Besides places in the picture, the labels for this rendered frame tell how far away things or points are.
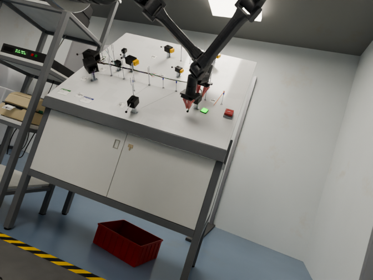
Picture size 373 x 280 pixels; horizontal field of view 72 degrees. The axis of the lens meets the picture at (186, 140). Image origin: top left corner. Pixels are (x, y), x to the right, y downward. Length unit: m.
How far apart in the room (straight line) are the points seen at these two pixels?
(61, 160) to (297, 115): 2.87
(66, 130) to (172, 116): 0.67
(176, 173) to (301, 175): 2.34
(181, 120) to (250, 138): 2.14
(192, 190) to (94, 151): 0.64
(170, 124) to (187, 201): 0.45
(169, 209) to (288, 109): 2.56
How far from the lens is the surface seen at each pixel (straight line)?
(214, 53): 1.32
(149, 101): 1.66
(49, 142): 1.82
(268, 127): 3.60
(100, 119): 1.61
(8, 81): 4.94
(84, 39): 2.42
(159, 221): 1.50
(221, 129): 1.50
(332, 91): 3.81
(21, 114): 1.98
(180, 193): 1.46
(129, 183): 1.54
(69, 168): 1.72
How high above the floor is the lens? 0.77
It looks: 4 degrees up
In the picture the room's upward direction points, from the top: 18 degrees clockwise
